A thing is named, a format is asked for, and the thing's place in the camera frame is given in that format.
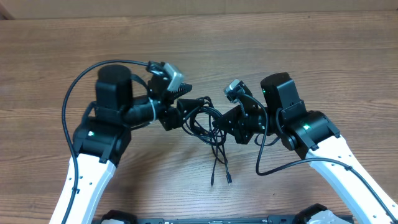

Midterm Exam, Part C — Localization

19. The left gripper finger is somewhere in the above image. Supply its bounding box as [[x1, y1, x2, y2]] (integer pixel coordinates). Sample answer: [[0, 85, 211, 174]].
[[177, 99, 205, 120], [169, 83, 192, 101]]

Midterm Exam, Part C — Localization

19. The black usb cable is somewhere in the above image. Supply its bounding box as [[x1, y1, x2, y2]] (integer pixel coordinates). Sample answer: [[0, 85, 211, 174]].
[[180, 95, 233, 187]]

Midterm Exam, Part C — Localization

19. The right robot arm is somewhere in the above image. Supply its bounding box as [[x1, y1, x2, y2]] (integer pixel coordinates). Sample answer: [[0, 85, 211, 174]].
[[213, 72, 397, 223]]

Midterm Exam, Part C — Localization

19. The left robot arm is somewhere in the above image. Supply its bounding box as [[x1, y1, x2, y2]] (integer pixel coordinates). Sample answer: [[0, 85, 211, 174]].
[[50, 60, 205, 223]]

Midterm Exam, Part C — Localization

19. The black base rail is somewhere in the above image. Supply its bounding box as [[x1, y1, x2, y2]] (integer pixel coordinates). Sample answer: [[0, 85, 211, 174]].
[[93, 203, 355, 224]]

